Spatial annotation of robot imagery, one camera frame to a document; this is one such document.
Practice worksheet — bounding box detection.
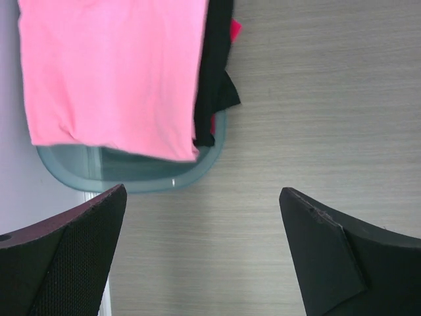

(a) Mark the teal plastic basket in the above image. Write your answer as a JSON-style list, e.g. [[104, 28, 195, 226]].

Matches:
[[37, 111, 227, 194]]

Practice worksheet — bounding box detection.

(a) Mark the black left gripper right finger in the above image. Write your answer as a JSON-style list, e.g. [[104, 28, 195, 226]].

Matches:
[[279, 188, 420, 315]]

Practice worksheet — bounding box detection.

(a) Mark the black t shirt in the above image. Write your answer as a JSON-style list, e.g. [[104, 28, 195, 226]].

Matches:
[[193, 0, 241, 147]]

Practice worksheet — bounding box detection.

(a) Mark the red t shirt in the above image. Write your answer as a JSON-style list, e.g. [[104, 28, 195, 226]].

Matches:
[[210, 18, 242, 135]]

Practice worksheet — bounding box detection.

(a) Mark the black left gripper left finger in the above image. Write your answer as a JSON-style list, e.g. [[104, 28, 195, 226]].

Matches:
[[1, 184, 127, 316]]

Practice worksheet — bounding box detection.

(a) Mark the pink t shirt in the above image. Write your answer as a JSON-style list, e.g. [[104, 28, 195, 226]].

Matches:
[[18, 0, 208, 162]]

